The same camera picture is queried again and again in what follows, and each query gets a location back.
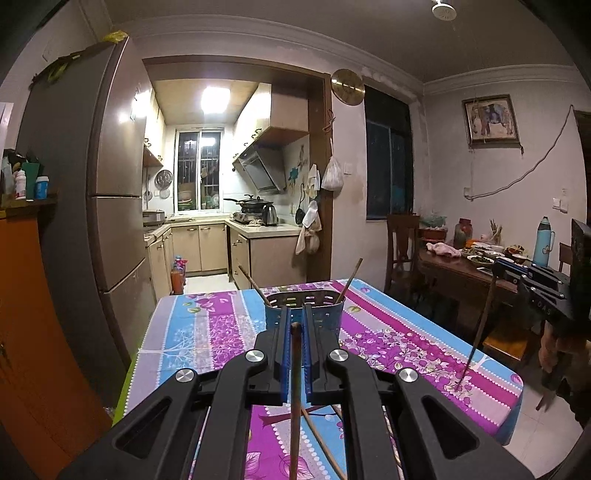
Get floral striped tablecloth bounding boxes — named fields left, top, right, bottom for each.
left=124, top=278, right=525, bottom=480

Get hanging white plastic bag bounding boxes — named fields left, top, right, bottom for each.
left=321, top=154, right=345, bottom=191

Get dark window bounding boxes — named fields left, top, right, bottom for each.
left=365, top=85, right=414, bottom=220

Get plastic-covered dish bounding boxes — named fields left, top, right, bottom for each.
left=420, top=212, right=448, bottom=241

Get green strap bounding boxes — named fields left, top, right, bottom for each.
left=31, top=48, right=86, bottom=90

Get pink cloth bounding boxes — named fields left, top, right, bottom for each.
left=426, top=242, right=462, bottom=258

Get wooden chair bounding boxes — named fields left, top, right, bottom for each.
left=480, top=318, right=543, bottom=370
left=385, top=213, right=422, bottom=301

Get silver refrigerator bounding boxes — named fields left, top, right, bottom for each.
left=18, top=34, right=158, bottom=402

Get brown wooden chopstick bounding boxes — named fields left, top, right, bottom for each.
left=455, top=272, right=498, bottom=393
left=336, top=257, right=364, bottom=305
left=238, top=264, right=272, bottom=306
left=299, top=406, right=348, bottom=480
left=287, top=322, right=303, bottom=480

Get upper kitchen cabinet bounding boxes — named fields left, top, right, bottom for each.
left=233, top=83, right=309, bottom=146

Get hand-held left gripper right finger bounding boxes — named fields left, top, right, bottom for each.
left=302, top=302, right=532, bottom=480

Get framed elephant picture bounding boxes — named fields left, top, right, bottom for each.
left=462, top=95, right=520, bottom=147

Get hanging beige cloths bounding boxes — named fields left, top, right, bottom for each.
left=295, top=200, right=322, bottom=254

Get person's right hand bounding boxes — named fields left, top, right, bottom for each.
left=539, top=322, right=562, bottom=374

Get blue plastic utensil basket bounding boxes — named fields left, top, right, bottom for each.
left=263, top=290, right=347, bottom=344

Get dark wooden dining table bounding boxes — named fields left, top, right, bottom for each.
left=418, top=244, right=522, bottom=333

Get black wok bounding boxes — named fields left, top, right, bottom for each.
left=224, top=195, right=274, bottom=212

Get barred kitchen window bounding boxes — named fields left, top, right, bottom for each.
left=175, top=130, right=222, bottom=210

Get orange wooden cabinet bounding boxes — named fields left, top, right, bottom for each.
left=0, top=194, right=114, bottom=462

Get steel range hood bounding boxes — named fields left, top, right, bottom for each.
left=232, top=143, right=287, bottom=195

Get kitchen ceiling light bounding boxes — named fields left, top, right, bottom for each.
left=201, top=88, right=232, bottom=112

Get orange bottles on floor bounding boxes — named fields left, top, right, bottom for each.
left=170, top=256, right=188, bottom=294

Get group of food bowls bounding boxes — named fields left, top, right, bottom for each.
left=461, top=240, right=532, bottom=273

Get green box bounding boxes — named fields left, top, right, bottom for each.
left=22, top=161, right=43, bottom=200

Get flower wall sticker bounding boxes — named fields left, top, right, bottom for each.
left=287, top=145, right=308, bottom=192

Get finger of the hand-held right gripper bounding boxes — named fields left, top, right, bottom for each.
left=492, top=272, right=528, bottom=291
left=491, top=257, right=532, bottom=274

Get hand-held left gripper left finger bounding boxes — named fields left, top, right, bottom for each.
left=58, top=305, right=296, bottom=480

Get blue thermos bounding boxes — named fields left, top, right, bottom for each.
left=533, top=217, right=556, bottom=267

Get gold wall clock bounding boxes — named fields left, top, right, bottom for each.
left=331, top=69, right=366, bottom=106

